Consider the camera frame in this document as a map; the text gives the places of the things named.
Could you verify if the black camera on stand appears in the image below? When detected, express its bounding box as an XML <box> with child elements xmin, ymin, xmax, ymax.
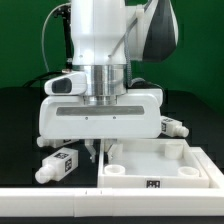
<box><xmin>53</xmin><ymin>5</ymin><xmax>72</xmax><ymax>69</ymax></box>

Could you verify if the grey camera cable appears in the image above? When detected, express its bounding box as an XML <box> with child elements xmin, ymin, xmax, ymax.
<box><xmin>41</xmin><ymin>3</ymin><xmax>71</xmax><ymax>88</ymax></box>

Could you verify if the white square table top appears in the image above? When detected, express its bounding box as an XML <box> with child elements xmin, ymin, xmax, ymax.
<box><xmin>97</xmin><ymin>139</ymin><xmax>210</xmax><ymax>188</ymax></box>

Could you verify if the white L-shaped fence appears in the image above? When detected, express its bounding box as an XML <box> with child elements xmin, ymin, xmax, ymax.
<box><xmin>0</xmin><ymin>147</ymin><xmax>224</xmax><ymax>217</ymax></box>

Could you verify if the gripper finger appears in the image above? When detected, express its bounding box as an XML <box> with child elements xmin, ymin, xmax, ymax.
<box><xmin>84</xmin><ymin>139</ymin><xmax>96</xmax><ymax>162</ymax></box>
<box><xmin>103</xmin><ymin>139</ymin><xmax>122</xmax><ymax>162</ymax></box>

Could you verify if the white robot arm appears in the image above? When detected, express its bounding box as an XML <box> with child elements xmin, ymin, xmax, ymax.
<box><xmin>37</xmin><ymin>0</ymin><xmax>178</xmax><ymax>156</ymax></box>

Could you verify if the black cable on table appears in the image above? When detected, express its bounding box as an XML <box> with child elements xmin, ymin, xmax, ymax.
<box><xmin>22</xmin><ymin>70</ymin><xmax>73</xmax><ymax>88</ymax></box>

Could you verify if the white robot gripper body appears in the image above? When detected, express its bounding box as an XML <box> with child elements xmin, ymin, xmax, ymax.
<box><xmin>39</xmin><ymin>92</ymin><xmax>161</xmax><ymax>140</ymax></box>

